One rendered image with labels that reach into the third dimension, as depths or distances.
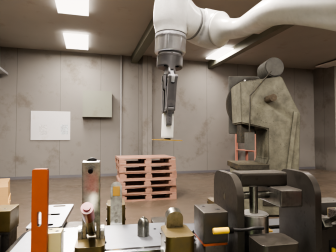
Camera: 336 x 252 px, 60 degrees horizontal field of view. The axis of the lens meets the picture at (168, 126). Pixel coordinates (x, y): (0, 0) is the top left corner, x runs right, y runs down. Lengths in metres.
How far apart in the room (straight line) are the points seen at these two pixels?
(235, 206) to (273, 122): 4.30
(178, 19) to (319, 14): 0.38
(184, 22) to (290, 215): 0.56
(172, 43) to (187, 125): 9.14
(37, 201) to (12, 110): 8.99
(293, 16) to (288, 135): 4.37
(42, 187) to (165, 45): 0.47
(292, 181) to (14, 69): 9.38
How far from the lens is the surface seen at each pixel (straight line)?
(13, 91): 9.68
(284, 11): 0.64
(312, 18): 0.62
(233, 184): 0.59
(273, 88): 4.92
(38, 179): 0.65
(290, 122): 4.97
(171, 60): 0.82
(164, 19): 0.85
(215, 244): 0.61
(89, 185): 0.63
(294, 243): 0.59
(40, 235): 0.68
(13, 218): 0.98
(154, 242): 0.79
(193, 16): 0.89
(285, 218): 0.77
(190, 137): 9.96
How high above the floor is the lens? 1.27
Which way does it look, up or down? 2 degrees up
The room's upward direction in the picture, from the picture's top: straight up
